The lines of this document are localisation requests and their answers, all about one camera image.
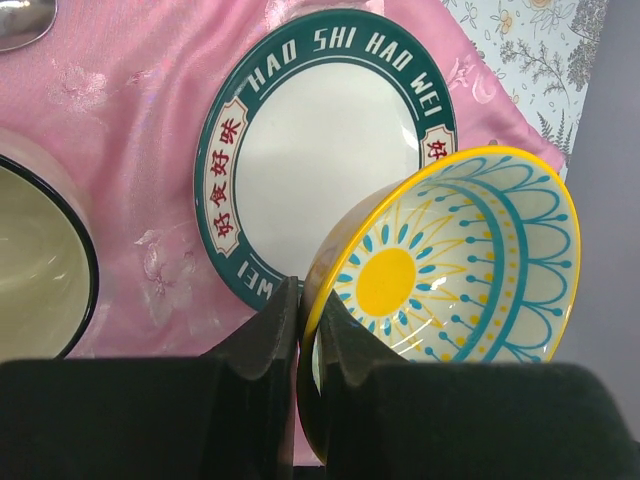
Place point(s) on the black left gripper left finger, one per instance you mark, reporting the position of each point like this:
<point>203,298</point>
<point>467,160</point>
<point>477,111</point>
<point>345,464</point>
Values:
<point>226,414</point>

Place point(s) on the silver spoon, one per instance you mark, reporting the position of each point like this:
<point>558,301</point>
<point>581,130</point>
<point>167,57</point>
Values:
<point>24,22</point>

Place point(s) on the green rimmed white plate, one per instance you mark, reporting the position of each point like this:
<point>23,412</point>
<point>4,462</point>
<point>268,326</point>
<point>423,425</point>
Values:
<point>325,110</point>

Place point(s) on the yellow sun patterned bowl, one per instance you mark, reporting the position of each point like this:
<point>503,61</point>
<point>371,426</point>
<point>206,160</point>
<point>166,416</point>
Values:
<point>475,257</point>

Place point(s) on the pink satin cloth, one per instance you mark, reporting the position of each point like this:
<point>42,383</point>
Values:
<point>117,93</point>

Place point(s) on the cream enamel mug black rim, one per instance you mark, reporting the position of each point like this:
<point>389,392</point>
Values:
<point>49,263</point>

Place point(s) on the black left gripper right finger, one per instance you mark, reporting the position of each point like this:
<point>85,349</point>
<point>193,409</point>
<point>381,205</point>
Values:
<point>388,418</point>

